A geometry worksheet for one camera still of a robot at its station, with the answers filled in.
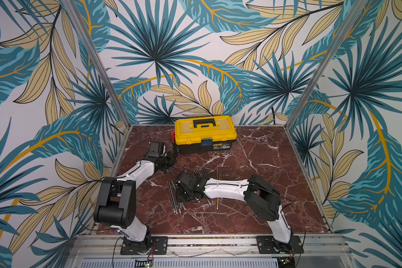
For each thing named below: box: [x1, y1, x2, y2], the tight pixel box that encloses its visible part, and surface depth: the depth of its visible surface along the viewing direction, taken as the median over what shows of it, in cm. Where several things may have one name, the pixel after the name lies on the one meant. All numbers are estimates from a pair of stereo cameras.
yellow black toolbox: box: [173, 115, 238, 155], surface depth 97 cm
